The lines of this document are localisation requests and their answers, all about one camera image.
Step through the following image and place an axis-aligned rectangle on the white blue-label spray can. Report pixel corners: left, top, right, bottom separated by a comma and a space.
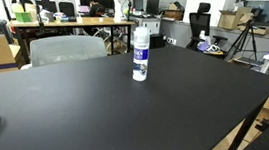
128, 36, 155, 83

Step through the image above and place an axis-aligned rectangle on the white drawer cabinet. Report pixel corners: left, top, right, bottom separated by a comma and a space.
137, 16, 163, 37

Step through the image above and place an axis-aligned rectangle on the small black monitor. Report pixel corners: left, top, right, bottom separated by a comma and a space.
144, 0, 162, 17

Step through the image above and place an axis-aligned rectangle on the small brown cardboard box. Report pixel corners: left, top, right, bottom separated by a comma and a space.
161, 0, 186, 24

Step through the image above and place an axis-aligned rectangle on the grey mesh office chair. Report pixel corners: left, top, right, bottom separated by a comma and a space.
17, 31, 109, 70

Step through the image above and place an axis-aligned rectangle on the long wooden desk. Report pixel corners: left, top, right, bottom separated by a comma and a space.
8, 8, 139, 67

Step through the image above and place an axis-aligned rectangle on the seated person in black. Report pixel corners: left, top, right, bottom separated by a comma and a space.
86, 0, 107, 18

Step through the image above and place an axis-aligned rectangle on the black desktop monitor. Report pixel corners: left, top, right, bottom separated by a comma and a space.
78, 0, 116, 14

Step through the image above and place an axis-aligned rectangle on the black headrest office chair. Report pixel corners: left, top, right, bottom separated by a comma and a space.
181, 0, 230, 59

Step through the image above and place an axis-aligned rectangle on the open cardboard box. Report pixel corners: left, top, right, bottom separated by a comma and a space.
216, 5, 256, 32

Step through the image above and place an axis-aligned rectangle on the black table leg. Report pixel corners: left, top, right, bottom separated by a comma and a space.
219, 103, 268, 150

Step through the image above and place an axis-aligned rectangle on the green box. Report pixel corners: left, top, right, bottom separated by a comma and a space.
14, 9, 33, 24

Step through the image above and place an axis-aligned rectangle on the black camera tripod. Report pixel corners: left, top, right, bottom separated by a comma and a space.
221, 19, 264, 65

